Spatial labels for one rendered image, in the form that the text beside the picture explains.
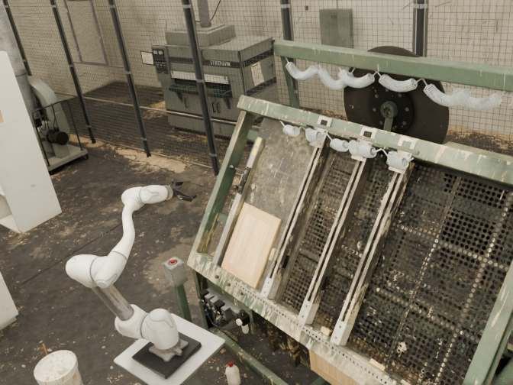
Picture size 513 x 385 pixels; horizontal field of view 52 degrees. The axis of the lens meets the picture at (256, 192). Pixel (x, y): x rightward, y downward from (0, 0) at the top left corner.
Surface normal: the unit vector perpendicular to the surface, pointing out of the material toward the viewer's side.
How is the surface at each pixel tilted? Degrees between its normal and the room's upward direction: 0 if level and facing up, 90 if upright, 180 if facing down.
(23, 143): 90
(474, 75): 90
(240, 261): 54
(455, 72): 90
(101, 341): 0
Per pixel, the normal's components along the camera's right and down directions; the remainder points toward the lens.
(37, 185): 0.78, 0.21
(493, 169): -0.68, -0.19
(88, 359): -0.12, -0.87
